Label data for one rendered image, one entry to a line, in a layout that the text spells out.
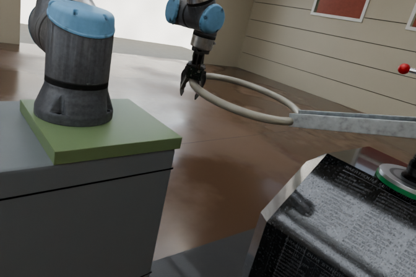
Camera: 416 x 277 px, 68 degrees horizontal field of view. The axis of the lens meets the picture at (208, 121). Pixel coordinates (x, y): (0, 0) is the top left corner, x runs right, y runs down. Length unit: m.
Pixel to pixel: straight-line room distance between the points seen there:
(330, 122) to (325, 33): 7.27
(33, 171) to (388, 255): 0.92
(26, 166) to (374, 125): 0.96
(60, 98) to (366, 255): 0.92
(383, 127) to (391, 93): 6.52
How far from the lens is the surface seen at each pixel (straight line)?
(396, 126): 1.10
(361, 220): 1.09
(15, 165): 0.69
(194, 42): 1.19
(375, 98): 7.72
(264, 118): 1.07
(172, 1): 1.11
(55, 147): 0.69
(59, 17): 0.77
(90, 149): 0.70
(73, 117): 0.79
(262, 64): 9.30
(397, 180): 1.12
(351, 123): 1.11
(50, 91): 0.81
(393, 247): 1.06
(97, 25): 0.76
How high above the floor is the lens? 1.19
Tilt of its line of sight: 18 degrees down
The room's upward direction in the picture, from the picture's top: 13 degrees clockwise
